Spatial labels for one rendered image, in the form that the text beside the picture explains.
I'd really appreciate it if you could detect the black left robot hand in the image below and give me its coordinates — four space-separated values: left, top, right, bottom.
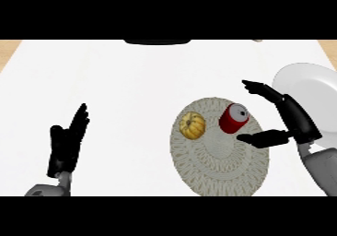
46 102 92 180

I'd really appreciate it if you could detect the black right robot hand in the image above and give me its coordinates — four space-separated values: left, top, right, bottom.
236 79 324 149

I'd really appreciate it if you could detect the white plate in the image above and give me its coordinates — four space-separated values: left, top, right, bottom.
271 63 337 149

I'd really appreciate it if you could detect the red can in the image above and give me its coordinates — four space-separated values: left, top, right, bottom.
218 102 252 135

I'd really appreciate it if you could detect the round woven beige placemat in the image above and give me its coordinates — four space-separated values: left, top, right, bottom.
168 97 271 197

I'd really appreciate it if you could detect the yellow pumpkin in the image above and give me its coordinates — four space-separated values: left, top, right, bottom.
179 112 208 140

